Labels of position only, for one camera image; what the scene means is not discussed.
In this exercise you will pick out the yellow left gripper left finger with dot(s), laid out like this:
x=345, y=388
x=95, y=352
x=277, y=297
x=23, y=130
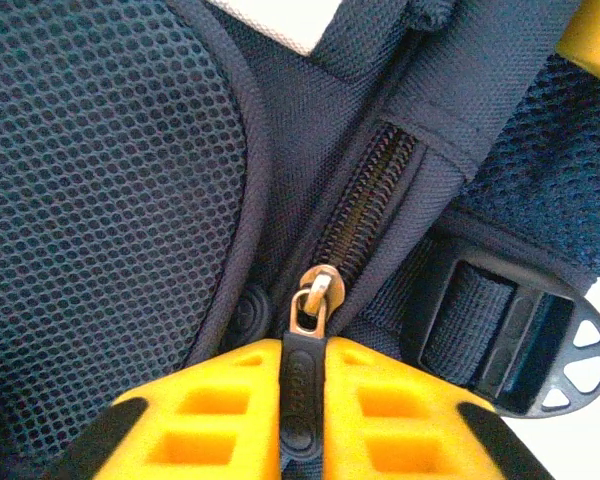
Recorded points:
x=210, y=425

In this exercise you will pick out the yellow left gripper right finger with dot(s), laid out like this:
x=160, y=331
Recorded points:
x=405, y=430

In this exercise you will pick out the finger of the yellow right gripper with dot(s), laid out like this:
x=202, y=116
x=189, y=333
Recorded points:
x=597, y=35

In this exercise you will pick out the navy blue backpack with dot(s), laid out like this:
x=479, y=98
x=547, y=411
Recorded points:
x=105, y=175

